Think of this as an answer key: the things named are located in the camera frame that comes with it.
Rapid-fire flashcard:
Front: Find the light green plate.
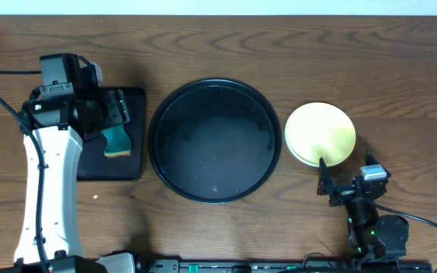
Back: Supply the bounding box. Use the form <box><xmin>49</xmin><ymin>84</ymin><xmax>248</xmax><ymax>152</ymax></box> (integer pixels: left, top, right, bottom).
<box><xmin>285</xmin><ymin>141</ymin><xmax>319</xmax><ymax>168</ymax></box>

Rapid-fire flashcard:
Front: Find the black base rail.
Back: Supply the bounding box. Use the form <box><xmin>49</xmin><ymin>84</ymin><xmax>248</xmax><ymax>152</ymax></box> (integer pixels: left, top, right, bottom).
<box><xmin>140</xmin><ymin>253</ymin><xmax>433</xmax><ymax>273</ymax></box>

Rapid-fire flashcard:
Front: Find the round black tray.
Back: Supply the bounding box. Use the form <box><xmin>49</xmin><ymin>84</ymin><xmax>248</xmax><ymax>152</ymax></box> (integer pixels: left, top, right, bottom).
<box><xmin>147</xmin><ymin>78</ymin><xmax>281</xmax><ymax>204</ymax></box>

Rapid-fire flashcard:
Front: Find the rectangular black tray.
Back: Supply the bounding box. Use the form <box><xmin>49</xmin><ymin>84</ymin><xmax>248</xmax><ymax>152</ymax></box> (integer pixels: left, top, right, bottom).
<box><xmin>77</xmin><ymin>86</ymin><xmax>146</xmax><ymax>181</ymax></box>

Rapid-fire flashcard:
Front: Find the yellow plate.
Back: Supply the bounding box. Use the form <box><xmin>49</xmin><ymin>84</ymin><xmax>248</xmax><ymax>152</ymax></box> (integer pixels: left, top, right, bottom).
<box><xmin>285</xmin><ymin>102</ymin><xmax>357</xmax><ymax>167</ymax></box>

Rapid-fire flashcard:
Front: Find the green yellow sponge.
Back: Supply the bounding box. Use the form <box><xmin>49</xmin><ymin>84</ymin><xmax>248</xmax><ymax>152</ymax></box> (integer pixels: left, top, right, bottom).
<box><xmin>102</xmin><ymin>124</ymin><xmax>132</xmax><ymax>158</ymax></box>

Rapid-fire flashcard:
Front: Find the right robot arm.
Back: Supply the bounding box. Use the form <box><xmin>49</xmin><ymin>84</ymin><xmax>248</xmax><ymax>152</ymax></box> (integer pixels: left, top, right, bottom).
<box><xmin>317</xmin><ymin>153</ymin><xmax>409</xmax><ymax>272</ymax></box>

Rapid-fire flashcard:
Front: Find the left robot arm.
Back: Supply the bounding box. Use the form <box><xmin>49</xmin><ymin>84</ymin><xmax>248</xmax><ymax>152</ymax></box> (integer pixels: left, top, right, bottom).
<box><xmin>9</xmin><ymin>53</ymin><xmax>132</xmax><ymax>272</ymax></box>

